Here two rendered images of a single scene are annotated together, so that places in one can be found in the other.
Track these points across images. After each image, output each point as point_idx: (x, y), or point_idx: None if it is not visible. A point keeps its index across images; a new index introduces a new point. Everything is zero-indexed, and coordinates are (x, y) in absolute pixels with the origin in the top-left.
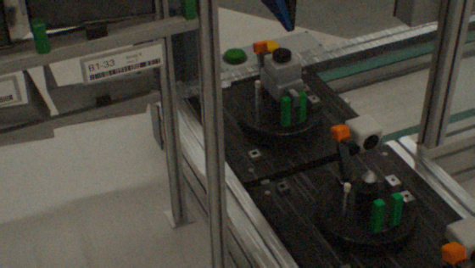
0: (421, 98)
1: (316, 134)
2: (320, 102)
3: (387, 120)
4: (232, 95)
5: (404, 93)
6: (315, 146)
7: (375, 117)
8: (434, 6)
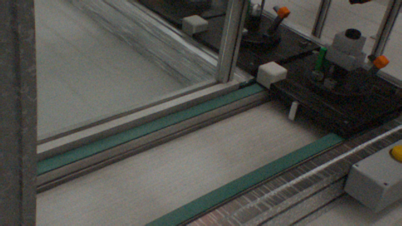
0: (235, 148)
1: (302, 75)
2: (311, 72)
3: (258, 127)
4: (386, 100)
5: (252, 153)
6: (298, 68)
7: (268, 129)
8: None
